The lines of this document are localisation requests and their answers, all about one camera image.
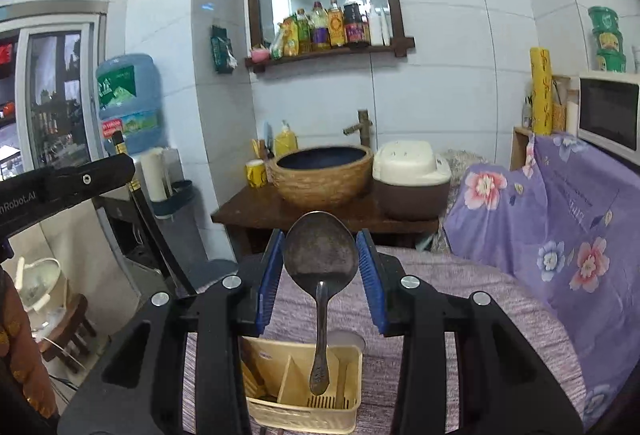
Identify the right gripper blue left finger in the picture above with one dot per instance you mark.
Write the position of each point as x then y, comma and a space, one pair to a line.
271, 263

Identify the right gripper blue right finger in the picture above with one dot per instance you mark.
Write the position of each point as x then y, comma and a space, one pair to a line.
372, 279

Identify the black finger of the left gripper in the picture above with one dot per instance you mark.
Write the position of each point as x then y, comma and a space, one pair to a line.
41, 193

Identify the dark metal spoon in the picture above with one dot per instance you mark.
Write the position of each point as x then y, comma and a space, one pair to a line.
321, 257

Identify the left hand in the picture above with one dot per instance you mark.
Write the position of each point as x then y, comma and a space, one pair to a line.
28, 403

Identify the dark wooden counter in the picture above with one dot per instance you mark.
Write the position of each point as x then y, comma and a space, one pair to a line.
251, 215

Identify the white pot with lid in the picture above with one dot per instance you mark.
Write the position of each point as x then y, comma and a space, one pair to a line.
40, 284

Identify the white brown rice cooker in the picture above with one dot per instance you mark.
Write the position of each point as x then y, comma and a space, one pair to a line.
410, 181

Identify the cream plastic utensil holder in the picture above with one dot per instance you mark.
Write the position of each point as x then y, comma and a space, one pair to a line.
276, 384

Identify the woven basket sink bowl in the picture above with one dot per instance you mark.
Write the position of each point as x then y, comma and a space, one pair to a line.
322, 177

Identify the yellow mug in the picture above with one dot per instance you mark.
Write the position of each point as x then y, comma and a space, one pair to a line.
256, 173

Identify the bamboo style faucet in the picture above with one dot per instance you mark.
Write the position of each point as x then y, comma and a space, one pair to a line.
363, 128

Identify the water dispenser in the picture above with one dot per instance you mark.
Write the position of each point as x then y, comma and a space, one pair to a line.
132, 231

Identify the yellow soap bottle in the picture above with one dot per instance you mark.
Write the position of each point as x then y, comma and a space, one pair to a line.
285, 142

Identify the blue water jug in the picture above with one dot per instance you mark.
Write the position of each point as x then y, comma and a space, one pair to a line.
130, 102

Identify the wooden stool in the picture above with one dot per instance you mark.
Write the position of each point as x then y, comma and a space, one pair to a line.
71, 338

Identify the purple striped tablecloth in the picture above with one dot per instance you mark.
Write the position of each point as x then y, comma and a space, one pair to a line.
504, 386

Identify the purple floral cloth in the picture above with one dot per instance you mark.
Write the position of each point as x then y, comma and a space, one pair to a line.
566, 225

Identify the green hanging packet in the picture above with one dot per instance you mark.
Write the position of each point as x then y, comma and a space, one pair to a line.
222, 52

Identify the wooden framed mirror shelf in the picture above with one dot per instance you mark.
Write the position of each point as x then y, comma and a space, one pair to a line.
296, 30

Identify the yellow roll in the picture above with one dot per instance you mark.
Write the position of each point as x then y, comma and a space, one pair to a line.
542, 100

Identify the white microwave oven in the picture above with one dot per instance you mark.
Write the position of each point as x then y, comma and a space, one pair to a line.
608, 107

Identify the green stacked cups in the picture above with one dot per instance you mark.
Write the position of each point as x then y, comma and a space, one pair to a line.
608, 38

